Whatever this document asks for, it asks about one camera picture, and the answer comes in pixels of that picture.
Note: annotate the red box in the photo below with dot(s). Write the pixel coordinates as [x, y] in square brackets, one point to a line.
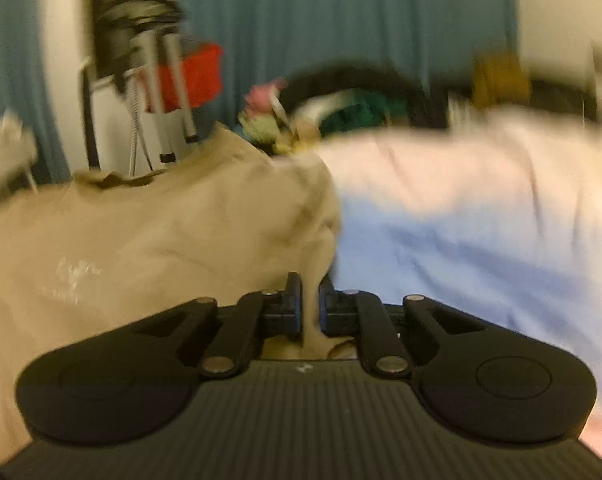
[191, 77]

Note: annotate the silver tripod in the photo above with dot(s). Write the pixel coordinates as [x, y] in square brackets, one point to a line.
[151, 60]

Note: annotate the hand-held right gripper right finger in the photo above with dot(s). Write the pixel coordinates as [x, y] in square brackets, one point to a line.
[326, 311]

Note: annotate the pink cloth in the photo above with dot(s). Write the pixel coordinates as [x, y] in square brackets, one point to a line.
[261, 96]

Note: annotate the green cloth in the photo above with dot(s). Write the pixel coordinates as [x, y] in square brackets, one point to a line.
[361, 112]

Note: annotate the mustard yellow cloth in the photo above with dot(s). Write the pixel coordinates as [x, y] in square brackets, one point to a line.
[498, 77]

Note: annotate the pale blue bed sheet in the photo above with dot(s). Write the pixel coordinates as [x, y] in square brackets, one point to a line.
[461, 220]

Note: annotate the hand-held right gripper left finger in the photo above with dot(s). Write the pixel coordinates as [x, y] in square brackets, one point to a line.
[294, 306]

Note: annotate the black laundry basket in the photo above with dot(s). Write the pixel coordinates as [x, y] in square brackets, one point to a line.
[361, 80]

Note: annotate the beige shirt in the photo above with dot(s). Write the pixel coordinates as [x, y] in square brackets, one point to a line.
[146, 240]

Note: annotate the blue curtain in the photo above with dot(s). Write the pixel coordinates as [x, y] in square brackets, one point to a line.
[331, 15]

